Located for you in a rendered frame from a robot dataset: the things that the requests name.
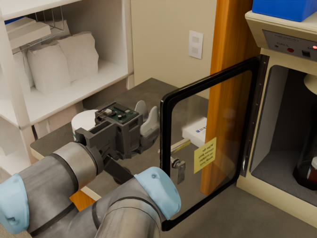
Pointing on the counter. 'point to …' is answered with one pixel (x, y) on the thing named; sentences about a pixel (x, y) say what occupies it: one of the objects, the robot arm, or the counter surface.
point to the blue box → (286, 8)
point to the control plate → (297, 44)
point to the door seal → (243, 136)
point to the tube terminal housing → (265, 187)
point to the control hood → (281, 28)
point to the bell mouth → (311, 82)
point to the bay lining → (283, 113)
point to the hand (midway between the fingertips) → (158, 119)
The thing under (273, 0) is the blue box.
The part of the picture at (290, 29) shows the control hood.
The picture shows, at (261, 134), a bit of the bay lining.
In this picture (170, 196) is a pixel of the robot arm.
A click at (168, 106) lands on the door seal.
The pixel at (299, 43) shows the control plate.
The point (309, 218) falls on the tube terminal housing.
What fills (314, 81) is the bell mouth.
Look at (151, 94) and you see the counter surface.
